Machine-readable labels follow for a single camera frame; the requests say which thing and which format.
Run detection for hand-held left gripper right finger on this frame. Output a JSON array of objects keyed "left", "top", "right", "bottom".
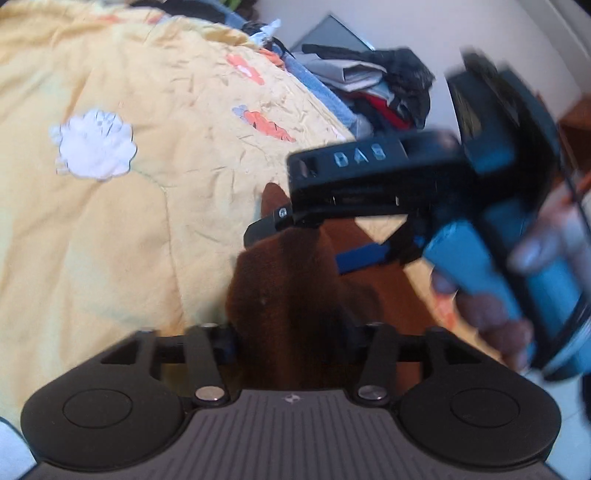
[{"left": 344, "top": 323, "right": 483, "bottom": 407}]

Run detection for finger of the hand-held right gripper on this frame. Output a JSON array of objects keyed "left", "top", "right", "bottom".
[
  {"left": 244, "top": 203, "right": 324, "bottom": 250},
  {"left": 335, "top": 218, "right": 428, "bottom": 278}
]

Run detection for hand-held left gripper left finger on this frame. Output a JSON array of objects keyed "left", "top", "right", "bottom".
[{"left": 99, "top": 323, "right": 241, "bottom": 407}]

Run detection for brown knit sweater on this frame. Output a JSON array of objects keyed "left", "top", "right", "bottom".
[{"left": 225, "top": 182, "right": 437, "bottom": 393}]

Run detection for pile of folded clothes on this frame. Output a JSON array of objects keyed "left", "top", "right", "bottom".
[{"left": 300, "top": 44, "right": 437, "bottom": 139}]

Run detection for person's right hand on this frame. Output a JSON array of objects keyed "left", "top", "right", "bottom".
[{"left": 431, "top": 203, "right": 587, "bottom": 372}]

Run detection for yellow carrot print bedsheet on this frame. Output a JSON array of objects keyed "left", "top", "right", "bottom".
[{"left": 0, "top": 0, "right": 509, "bottom": 418}]

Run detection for grey framed panel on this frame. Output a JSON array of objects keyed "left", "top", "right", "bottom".
[{"left": 288, "top": 15, "right": 377, "bottom": 54}]

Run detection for brown wooden door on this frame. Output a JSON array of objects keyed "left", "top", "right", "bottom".
[{"left": 558, "top": 95, "right": 591, "bottom": 172}]

